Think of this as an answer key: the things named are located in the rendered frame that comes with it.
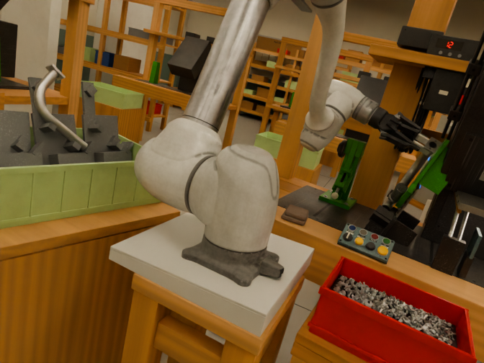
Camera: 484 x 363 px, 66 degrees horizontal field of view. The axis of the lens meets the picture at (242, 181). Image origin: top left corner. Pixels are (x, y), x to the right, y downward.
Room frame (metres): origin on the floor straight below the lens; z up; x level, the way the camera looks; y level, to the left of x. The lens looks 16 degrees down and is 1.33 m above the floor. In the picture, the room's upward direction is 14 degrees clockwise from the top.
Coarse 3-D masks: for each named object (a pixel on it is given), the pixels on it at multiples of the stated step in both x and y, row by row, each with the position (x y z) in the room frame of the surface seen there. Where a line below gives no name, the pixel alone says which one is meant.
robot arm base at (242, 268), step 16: (192, 256) 0.76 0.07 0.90; (208, 256) 0.76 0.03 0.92; (224, 256) 0.74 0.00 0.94; (240, 256) 0.74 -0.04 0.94; (256, 256) 0.76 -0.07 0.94; (272, 256) 0.84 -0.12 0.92; (224, 272) 0.73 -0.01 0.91; (240, 272) 0.72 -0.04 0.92; (256, 272) 0.75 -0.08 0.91; (272, 272) 0.76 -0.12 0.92
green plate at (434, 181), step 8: (440, 152) 1.19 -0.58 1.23; (432, 160) 1.19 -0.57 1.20; (440, 160) 1.20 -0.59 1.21; (424, 168) 1.21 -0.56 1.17; (432, 168) 1.20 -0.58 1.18; (440, 168) 1.19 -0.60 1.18; (424, 176) 1.21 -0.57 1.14; (432, 176) 1.20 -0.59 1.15; (440, 176) 1.19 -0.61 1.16; (416, 184) 1.20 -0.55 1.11; (424, 184) 1.20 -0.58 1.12; (432, 184) 1.19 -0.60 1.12; (440, 184) 1.19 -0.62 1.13
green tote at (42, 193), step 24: (0, 168) 0.86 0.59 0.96; (24, 168) 0.90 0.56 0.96; (48, 168) 0.95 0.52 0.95; (72, 168) 1.01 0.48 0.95; (96, 168) 1.07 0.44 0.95; (120, 168) 1.15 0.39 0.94; (0, 192) 0.86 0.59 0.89; (24, 192) 0.91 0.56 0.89; (48, 192) 0.96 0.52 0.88; (72, 192) 1.02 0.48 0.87; (96, 192) 1.09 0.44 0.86; (120, 192) 1.16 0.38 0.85; (144, 192) 1.24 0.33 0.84; (0, 216) 0.87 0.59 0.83; (24, 216) 0.92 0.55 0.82; (48, 216) 0.96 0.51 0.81; (72, 216) 1.03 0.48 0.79
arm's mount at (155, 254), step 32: (160, 224) 0.93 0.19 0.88; (192, 224) 0.98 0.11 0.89; (128, 256) 0.74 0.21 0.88; (160, 256) 0.76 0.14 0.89; (288, 256) 0.89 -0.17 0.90; (192, 288) 0.68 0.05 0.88; (224, 288) 0.68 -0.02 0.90; (256, 288) 0.71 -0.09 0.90; (288, 288) 0.76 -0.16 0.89; (256, 320) 0.62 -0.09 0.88
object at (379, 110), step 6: (378, 108) 1.39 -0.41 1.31; (378, 114) 1.37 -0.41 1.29; (384, 114) 1.37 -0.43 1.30; (390, 114) 1.40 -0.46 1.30; (372, 120) 1.38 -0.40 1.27; (378, 120) 1.36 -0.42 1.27; (384, 120) 1.38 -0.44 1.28; (372, 126) 1.39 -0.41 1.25; (378, 126) 1.37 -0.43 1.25; (384, 126) 1.36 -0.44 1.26; (396, 126) 1.37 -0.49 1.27; (390, 132) 1.36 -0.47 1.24
